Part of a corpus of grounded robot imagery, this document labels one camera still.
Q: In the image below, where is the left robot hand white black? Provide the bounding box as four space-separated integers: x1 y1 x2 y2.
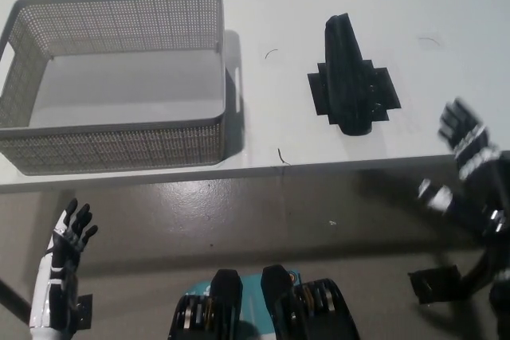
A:
29 197 100 331

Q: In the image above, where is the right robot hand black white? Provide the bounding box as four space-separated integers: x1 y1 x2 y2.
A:
416 96 510 240

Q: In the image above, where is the grey perforated metal basket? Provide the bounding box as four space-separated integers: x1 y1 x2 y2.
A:
0 0 227 176

